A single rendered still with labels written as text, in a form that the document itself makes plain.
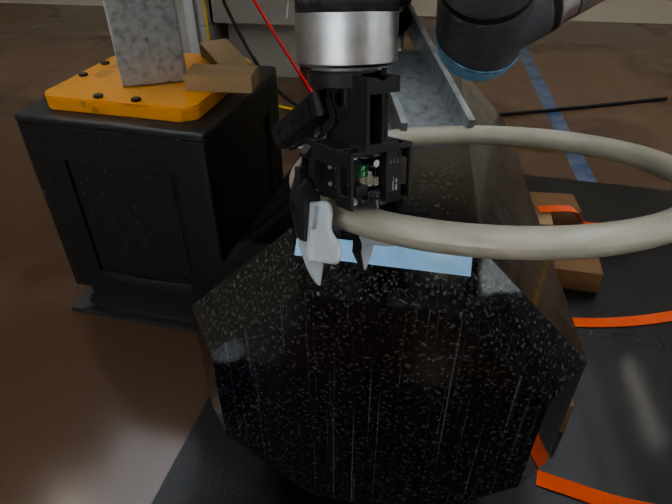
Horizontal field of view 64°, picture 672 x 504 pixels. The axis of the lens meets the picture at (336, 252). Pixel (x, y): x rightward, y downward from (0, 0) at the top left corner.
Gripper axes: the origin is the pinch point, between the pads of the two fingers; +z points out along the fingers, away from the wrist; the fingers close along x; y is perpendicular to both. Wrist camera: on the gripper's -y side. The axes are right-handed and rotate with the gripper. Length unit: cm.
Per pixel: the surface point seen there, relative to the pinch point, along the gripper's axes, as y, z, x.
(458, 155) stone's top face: -36, 4, 59
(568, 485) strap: -6, 88, 77
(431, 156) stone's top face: -39, 4, 54
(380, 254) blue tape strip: -21.5, 13.4, 24.6
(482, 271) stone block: -9.4, 15.7, 36.9
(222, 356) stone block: -44, 37, 3
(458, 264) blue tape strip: -11.9, 14.3, 33.5
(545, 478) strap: -11, 88, 74
